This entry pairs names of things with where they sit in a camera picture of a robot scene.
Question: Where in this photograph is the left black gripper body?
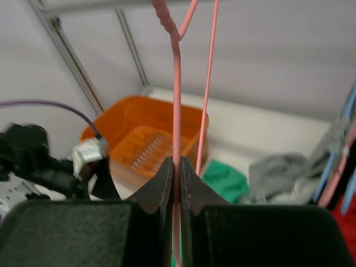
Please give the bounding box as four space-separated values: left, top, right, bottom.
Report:
1 123 83 199

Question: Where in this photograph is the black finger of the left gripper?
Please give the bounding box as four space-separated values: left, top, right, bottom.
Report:
91 157 121 200

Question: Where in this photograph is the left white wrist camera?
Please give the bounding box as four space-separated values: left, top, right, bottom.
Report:
72 137 108 181

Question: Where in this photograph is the red tank top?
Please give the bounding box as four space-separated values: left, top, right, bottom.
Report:
330 195 356 263

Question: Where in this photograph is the green tank top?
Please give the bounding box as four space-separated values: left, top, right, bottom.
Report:
173 157 249 266

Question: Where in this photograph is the blue wire hanger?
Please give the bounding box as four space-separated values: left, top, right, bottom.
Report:
312 87 355 204

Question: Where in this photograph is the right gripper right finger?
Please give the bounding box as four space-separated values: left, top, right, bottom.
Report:
180 157 354 266

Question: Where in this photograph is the orange plastic basket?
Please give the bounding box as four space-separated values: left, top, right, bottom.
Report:
94 96 202 187

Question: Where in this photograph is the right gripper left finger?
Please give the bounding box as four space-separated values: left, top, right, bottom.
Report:
1 157 174 266

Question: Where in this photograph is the grey tank top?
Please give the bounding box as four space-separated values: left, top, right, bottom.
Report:
240 153 325 205

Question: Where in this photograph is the left aluminium frame post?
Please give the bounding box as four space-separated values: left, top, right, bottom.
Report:
26 1 150 114

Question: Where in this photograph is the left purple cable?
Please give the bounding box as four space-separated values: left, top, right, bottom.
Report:
0 100 101 139

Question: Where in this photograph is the pink wire hanger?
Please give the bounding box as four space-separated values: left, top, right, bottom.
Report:
151 0 219 266
318 133 355 207

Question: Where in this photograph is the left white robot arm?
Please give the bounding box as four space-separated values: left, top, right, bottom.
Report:
1 124 120 219

